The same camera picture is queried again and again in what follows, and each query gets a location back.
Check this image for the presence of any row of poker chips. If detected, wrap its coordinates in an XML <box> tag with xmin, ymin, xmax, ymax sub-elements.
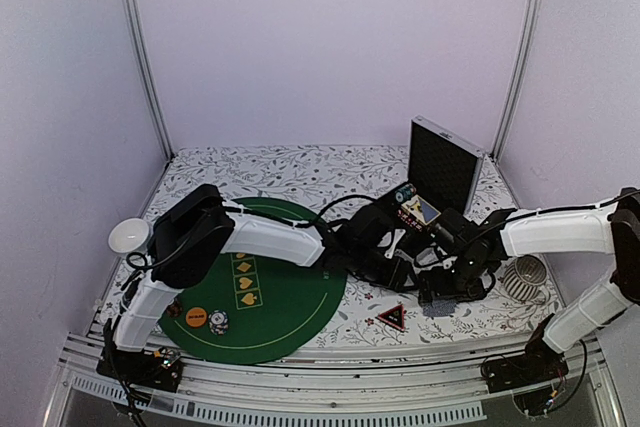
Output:
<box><xmin>394</xmin><ymin>183</ymin><xmax>417</xmax><ymax>204</ymax></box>

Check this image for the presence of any white bowl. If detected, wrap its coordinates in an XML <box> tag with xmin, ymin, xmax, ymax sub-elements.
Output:
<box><xmin>108</xmin><ymin>218</ymin><xmax>151</xmax><ymax>255</ymax></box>

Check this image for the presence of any aluminium poker chip case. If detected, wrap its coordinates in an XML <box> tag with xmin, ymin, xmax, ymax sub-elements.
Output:
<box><xmin>377</xmin><ymin>116</ymin><xmax>485</xmax><ymax>241</ymax></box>

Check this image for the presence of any left aluminium frame post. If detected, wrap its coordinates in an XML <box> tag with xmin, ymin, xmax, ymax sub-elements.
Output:
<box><xmin>122</xmin><ymin>0</ymin><xmax>175</xmax><ymax>162</ymax></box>

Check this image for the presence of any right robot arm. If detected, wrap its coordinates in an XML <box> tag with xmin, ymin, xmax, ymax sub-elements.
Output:
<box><xmin>418</xmin><ymin>187</ymin><xmax>639</xmax><ymax>383</ymax></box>

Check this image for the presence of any dark red chip stack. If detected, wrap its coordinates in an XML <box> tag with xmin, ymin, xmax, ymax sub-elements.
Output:
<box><xmin>166</xmin><ymin>300</ymin><xmax>183</xmax><ymax>318</ymax></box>

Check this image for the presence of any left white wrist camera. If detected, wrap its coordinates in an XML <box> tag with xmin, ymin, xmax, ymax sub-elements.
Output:
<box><xmin>385</xmin><ymin>229</ymin><xmax>406</xmax><ymax>258</ymax></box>

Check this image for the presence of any red black triangular button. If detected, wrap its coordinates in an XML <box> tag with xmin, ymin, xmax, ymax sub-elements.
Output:
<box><xmin>376</xmin><ymin>304</ymin><xmax>406</xmax><ymax>332</ymax></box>

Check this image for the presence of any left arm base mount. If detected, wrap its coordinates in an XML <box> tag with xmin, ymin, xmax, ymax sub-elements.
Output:
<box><xmin>96</xmin><ymin>347</ymin><xmax>183</xmax><ymax>393</ymax></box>

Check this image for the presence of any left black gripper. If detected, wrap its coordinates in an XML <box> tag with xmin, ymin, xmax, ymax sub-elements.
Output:
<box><xmin>349</xmin><ymin>246</ymin><xmax>421</xmax><ymax>295</ymax></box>

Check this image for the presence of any grey playing card deck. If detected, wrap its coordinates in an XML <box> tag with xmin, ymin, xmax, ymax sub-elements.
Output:
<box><xmin>423</xmin><ymin>302</ymin><xmax>457</xmax><ymax>318</ymax></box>

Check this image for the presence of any striped ceramic mug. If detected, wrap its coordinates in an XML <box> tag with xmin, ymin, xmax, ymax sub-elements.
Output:
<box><xmin>501</xmin><ymin>255</ymin><xmax>547</xmax><ymax>302</ymax></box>

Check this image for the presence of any aluminium frame post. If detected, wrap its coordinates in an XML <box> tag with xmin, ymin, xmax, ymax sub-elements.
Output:
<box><xmin>122</xmin><ymin>0</ymin><xmax>175</xmax><ymax>162</ymax></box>
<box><xmin>491</xmin><ymin>0</ymin><xmax>543</xmax><ymax>163</ymax></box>

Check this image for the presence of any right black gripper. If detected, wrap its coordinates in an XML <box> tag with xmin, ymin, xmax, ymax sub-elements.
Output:
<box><xmin>420</xmin><ymin>253</ymin><xmax>491</xmax><ymax>304</ymax></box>

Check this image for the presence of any orange big blind button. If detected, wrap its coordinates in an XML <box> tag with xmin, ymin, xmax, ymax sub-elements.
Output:
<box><xmin>185</xmin><ymin>307</ymin><xmax>208</xmax><ymax>328</ymax></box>

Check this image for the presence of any right aluminium frame post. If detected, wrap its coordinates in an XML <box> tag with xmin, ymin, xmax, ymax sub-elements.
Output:
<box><xmin>491</xmin><ymin>0</ymin><xmax>543</xmax><ymax>163</ymax></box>

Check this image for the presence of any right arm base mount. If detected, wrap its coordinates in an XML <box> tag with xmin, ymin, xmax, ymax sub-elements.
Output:
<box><xmin>480</xmin><ymin>346</ymin><xmax>569</xmax><ymax>393</ymax></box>

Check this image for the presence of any round green poker mat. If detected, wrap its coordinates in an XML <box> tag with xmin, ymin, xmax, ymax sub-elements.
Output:
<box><xmin>157</xmin><ymin>196</ymin><xmax>349</xmax><ymax>366</ymax></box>

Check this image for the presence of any boxed card deck in case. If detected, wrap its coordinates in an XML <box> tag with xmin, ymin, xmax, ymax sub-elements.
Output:
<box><xmin>401</xmin><ymin>195</ymin><xmax>441</xmax><ymax>227</ymax></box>

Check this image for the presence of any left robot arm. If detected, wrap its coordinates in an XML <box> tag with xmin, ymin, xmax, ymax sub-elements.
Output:
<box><xmin>105</xmin><ymin>184</ymin><xmax>415</xmax><ymax>381</ymax></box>

